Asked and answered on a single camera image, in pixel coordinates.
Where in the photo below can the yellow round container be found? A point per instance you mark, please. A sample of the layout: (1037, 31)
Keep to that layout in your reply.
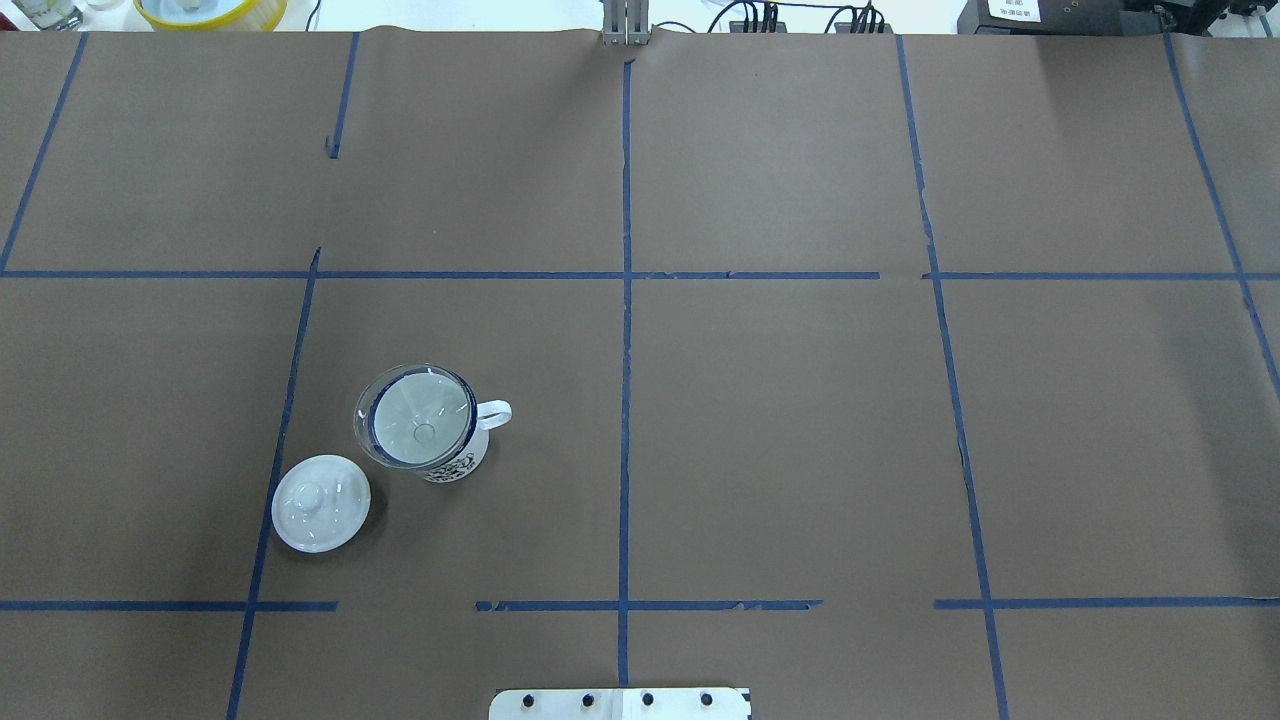
(212, 16)

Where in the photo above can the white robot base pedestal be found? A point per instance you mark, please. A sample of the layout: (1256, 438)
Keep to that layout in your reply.
(622, 703)

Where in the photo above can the aluminium frame post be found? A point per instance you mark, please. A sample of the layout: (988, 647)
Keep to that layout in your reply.
(626, 23)

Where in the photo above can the white enamel mug blue rim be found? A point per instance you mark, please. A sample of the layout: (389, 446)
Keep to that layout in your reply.
(465, 440)

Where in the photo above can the black box with label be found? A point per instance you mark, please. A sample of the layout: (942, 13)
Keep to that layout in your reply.
(1056, 18)

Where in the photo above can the white ceramic lid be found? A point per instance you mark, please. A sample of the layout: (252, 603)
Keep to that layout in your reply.
(321, 504)

